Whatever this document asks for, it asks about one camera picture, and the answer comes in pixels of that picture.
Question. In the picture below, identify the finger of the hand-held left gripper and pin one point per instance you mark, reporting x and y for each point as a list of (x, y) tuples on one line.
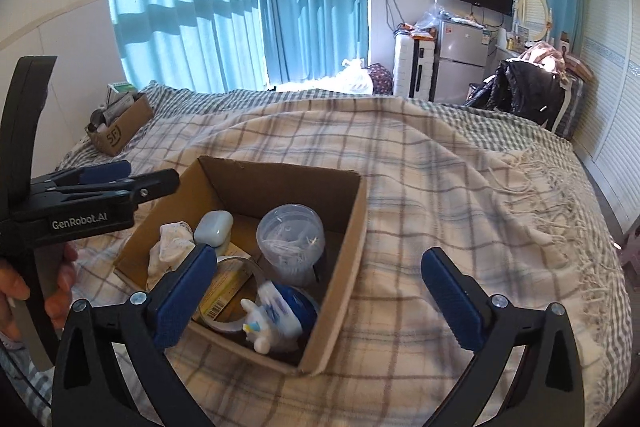
[(107, 171), (155, 184)]

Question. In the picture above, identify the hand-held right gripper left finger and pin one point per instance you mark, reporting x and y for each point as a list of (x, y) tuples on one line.
[(185, 297)]

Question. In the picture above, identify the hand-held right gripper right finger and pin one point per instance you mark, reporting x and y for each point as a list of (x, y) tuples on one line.
[(452, 297)]

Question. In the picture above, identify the yellow box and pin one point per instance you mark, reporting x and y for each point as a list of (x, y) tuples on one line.
[(225, 292)]

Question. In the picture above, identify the white tissue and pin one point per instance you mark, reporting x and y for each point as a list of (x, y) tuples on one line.
[(167, 247)]

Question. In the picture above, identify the light blue case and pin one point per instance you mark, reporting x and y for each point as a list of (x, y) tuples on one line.
[(214, 229)]

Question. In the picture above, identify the white toy with blue star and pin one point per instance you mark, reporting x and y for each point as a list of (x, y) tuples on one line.
[(260, 337)]

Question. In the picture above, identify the large cardboard box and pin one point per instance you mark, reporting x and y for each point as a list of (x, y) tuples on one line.
[(340, 257)]

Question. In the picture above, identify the clear plastic cotton swab jar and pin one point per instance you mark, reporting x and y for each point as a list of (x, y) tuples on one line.
[(292, 242)]

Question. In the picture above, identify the person's left hand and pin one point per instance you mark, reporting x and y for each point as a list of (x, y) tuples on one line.
[(62, 277)]

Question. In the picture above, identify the small cardboard box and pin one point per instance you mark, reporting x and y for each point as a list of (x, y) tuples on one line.
[(122, 132)]

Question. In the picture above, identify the green white carton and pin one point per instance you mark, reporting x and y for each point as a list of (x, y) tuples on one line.
[(120, 92)]

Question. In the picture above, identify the cream plaid fringed blanket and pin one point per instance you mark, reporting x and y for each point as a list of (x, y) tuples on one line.
[(425, 207)]

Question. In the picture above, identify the black jacket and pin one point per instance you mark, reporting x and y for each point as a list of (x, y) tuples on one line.
[(520, 92)]

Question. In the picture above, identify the grey checkered storage box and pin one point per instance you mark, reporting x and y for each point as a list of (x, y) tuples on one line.
[(572, 107)]

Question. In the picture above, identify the white plastic bag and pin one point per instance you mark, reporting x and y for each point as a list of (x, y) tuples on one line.
[(355, 79)]

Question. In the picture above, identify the dark floral bag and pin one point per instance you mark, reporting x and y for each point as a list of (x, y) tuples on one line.
[(381, 80)]

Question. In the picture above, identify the white suitcase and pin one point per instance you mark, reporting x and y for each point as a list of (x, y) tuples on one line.
[(412, 67)]

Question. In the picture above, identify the silver fridge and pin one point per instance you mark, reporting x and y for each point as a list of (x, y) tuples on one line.
[(460, 62)]

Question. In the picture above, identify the pink cloth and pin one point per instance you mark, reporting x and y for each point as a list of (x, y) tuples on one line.
[(542, 57)]

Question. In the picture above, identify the brown flat cartons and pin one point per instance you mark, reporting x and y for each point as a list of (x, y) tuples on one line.
[(580, 67)]

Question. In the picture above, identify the white louvred wardrobe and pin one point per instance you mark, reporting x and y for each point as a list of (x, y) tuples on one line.
[(610, 82)]

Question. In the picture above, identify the clear plastic bag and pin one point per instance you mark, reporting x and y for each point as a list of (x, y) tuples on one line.
[(430, 19)]

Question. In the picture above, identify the oval white vanity mirror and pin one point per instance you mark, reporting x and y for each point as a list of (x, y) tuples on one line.
[(532, 12)]

